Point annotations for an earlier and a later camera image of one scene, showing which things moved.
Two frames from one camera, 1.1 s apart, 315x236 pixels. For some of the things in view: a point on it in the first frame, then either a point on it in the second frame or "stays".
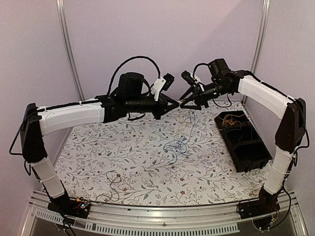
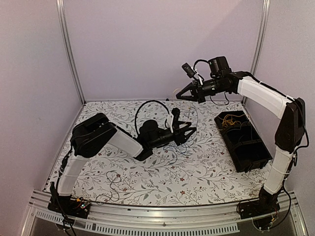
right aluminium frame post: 261,40 stays
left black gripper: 163,107 -> 181,138
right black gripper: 199,96 -> 195,96
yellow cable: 228,120 stays
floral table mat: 180,159 stays
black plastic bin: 247,150 stays
